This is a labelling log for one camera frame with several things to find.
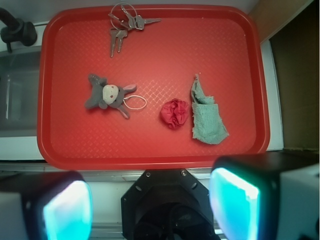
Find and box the crumpled red cloth ball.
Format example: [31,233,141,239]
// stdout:
[160,98,190,130]

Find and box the green knitted cloth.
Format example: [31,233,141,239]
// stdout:
[190,74,229,145]

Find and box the red plastic tray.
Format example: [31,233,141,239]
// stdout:
[36,5,270,170]

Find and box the bunch of metal keys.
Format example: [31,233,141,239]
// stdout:
[108,2,162,58]

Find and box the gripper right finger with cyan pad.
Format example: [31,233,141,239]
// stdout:
[209,151,320,240]

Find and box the metal sink basin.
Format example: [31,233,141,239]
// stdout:
[0,46,41,137]

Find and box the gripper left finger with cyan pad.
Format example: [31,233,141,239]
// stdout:
[0,171,93,240]

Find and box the gray plush animal toy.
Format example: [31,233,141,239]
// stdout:
[84,73,137,119]

